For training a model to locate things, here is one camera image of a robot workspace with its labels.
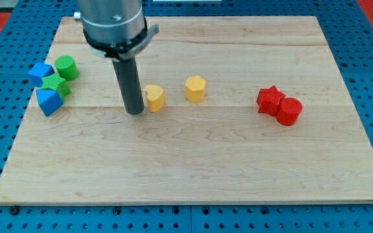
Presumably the yellow hexagon block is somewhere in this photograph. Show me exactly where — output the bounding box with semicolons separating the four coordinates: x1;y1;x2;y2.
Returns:
185;76;206;103

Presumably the red star block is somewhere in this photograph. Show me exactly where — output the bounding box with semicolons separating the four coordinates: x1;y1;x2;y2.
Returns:
256;85;286;117

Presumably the yellow heart block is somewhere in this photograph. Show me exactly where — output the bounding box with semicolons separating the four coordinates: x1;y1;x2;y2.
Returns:
145;84;165;113

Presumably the green cylinder block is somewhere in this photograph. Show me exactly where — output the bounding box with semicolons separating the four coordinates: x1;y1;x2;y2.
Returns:
54;55;80;81

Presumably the red cylinder block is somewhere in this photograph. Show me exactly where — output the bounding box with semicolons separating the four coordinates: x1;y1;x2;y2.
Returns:
276;98;303;126

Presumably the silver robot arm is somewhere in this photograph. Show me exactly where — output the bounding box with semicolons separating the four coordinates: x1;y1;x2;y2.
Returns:
77;0;159;61

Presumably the wooden board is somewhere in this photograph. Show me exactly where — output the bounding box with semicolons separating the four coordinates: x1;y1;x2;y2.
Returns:
0;16;373;206

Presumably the blue triangle block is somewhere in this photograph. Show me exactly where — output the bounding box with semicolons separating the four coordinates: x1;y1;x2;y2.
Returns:
36;89;63;117

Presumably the green star block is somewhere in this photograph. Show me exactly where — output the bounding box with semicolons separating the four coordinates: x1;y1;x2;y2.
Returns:
41;72;71;100

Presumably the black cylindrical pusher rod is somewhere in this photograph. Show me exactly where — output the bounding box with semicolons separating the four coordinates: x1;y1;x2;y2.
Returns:
113;58;144;115

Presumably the blue cube block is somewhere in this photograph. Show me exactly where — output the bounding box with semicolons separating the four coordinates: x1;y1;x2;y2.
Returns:
27;62;54;87

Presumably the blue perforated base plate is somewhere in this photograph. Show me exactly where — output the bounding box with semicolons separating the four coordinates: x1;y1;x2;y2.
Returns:
0;0;373;232

